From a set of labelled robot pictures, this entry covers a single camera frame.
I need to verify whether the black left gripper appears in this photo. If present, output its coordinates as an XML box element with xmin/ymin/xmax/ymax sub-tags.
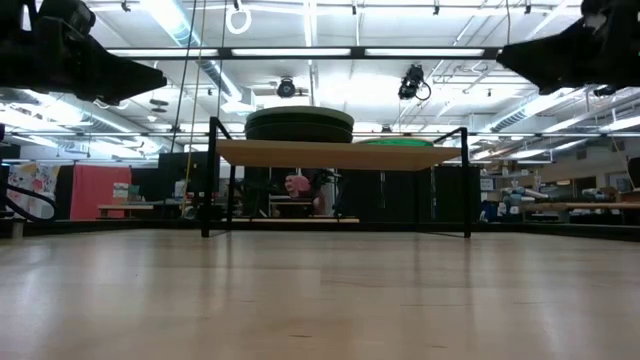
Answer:
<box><xmin>0</xmin><ymin>17</ymin><xmax>168</xmax><ymax>107</ymax></box>

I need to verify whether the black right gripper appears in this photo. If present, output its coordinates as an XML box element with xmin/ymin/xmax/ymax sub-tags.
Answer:
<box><xmin>496</xmin><ymin>0</ymin><xmax>640</xmax><ymax>95</ymax></box>

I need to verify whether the mint green round plate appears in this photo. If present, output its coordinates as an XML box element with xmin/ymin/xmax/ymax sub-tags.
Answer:
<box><xmin>244</xmin><ymin>105</ymin><xmax>356</xmax><ymax>124</ymax></box>

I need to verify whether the green transparent plastic plate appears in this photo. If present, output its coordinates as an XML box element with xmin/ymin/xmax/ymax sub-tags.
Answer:
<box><xmin>358</xmin><ymin>139</ymin><xmax>435</xmax><ymax>148</ymax></box>

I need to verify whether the wooden shelf with black legs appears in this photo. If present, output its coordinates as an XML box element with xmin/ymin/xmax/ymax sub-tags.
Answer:
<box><xmin>200</xmin><ymin>116</ymin><xmax>472</xmax><ymax>240</ymax></box>

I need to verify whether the black room divider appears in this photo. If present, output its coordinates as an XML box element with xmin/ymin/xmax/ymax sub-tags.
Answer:
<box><xmin>130</xmin><ymin>152</ymin><xmax>211</xmax><ymax>222</ymax></box>
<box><xmin>339</xmin><ymin>164</ymin><xmax>482</xmax><ymax>225</ymax></box>

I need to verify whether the red fabric panel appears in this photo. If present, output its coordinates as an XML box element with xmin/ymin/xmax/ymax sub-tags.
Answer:
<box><xmin>69</xmin><ymin>164</ymin><xmax>133</xmax><ymax>222</ymax></box>

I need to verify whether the low wooden bench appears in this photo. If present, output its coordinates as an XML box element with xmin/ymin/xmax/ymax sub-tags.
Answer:
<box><xmin>97</xmin><ymin>202</ymin><xmax>156</xmax><ymax>220</ymax></box>

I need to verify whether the long wooden workbench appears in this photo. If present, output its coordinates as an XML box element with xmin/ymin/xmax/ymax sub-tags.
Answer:
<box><xmin>519</xmin><ymin>201</ymin><xmax>640</xmax><ymax>212</ymax></box>

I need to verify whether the colourful patterned cloth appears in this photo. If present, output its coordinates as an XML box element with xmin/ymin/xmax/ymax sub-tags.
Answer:
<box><xmin>7</xmin><ymin>162</ymin><xmax>62</xmax><ymax>220</ymax></box>

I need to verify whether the black overhead rig bar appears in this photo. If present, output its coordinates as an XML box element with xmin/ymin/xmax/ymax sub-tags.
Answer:
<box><xmin>104</xmin><ymin>46</ymin><xmax>504</xmax><ymax>61</ymax></box>

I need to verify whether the person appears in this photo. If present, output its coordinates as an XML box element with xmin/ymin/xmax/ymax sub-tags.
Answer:
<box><xmin>283</xmin><ymin>173</ymin><xmax>327</xmax><ymax>217</ymax></box>

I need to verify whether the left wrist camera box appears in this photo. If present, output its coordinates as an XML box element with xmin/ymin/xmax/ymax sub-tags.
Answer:
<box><xmin>37</xmin><ymin>0</ymin><xmax>97</xmax><ymax>37</ymax></box>

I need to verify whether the white hanging ring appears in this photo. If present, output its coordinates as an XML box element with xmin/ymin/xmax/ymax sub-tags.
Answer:
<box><xmin>224</xmin><ymin>3</ymin><xmax>253</xmax><ymax>36</ymax></box>

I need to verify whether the black camera with cable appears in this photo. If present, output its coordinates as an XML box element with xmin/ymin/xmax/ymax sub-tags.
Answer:
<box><xmin>397</xmin><ymin>63</ymin><xmax>432</xmax><ymax>102</ymax></box>

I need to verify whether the black aluminium table frame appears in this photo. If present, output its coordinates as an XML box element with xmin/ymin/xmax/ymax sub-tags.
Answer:
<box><xmin>0</xmin><ymin>215</ymin><xmax>640</xmax><ymax>244</ymax></box>

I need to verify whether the thick black cable loop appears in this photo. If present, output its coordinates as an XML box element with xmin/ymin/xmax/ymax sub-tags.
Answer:
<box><xmin>0</xmin><ymin>177</ymin><xmax>57</xmax><ymax>222</ymax></box>

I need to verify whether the black round overhead camera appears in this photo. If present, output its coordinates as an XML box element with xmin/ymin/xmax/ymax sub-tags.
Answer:
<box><xmin>276</xmin><ymin>76</ymin><xmax>297</xmax><ymax>100</ymax></box>

